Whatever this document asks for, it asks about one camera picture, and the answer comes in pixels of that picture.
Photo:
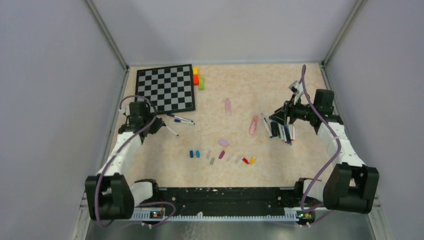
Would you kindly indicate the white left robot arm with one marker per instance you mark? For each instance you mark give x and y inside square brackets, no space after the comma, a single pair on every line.
[108,194]

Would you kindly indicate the black and grey chessboard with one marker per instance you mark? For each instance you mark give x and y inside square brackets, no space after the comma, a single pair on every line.
[170,89]

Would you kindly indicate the black white pen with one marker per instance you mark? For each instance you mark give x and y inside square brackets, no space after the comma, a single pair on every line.
[171,130]

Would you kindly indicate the pink highlighter marker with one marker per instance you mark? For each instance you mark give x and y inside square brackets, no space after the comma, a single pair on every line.
[253,125]

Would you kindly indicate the yellow pen cap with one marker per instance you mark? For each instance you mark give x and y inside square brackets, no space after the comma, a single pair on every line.
[252,161]

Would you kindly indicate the pink marker cap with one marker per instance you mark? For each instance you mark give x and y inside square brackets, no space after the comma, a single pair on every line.
[223,143]

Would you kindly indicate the magenta pen cap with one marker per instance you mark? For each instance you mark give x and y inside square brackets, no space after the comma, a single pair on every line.
[222,153]

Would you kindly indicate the grey slotted cable duct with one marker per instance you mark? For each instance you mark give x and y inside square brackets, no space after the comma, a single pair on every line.
[145,215]

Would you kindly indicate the blue capped whiteboard pen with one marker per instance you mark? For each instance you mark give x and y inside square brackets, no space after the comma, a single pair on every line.
[179,118]

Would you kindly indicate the white pen blue cap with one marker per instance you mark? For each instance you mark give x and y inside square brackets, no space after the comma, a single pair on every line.
[266,126]

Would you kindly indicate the green toy block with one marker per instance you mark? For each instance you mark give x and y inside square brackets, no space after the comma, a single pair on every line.
[201,83]

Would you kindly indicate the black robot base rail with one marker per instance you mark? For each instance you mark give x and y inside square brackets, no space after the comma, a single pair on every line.
[227,201]

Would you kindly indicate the red capped white pen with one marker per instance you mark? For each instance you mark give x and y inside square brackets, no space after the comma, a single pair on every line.
[290,132]

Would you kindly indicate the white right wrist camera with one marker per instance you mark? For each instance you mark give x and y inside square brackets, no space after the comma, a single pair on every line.
[296,87]

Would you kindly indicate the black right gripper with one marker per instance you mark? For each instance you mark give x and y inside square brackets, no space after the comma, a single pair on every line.
[287,110]

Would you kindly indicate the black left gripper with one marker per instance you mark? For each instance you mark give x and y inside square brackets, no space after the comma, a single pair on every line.
[158,123]

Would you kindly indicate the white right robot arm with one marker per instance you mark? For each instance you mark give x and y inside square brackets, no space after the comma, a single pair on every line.
[352,185]

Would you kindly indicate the dark blue pen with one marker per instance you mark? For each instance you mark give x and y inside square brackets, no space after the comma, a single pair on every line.
[285,134]

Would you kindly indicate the black blue highlighter marker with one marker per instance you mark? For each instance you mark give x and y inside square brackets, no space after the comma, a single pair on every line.
[273,126]

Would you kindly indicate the green transparent pen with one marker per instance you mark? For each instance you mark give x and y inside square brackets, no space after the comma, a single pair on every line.
[278,130]

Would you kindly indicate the white grey marker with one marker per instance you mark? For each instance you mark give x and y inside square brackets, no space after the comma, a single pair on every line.
[282,133]

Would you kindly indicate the orange toy block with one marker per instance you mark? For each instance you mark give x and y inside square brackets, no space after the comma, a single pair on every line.
[196,80]

